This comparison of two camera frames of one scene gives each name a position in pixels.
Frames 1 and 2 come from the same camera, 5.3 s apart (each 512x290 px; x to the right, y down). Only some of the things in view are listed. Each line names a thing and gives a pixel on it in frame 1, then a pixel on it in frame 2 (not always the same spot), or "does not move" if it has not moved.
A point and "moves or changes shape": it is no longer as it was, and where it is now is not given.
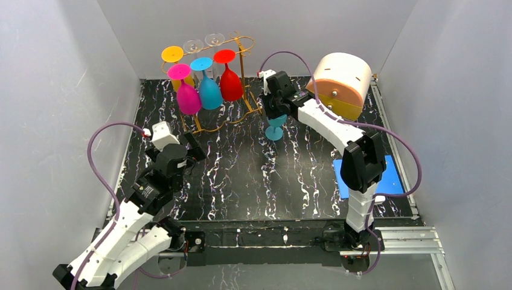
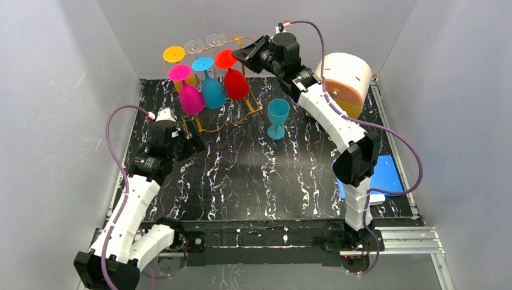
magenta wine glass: [188, 98] does not move
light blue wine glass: [274, 132] does not move
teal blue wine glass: [210, 94] does not move
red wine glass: [230, 85] moves or changes shape
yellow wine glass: [173, 54] does not move
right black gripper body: [272, 110] -> [252, 58]
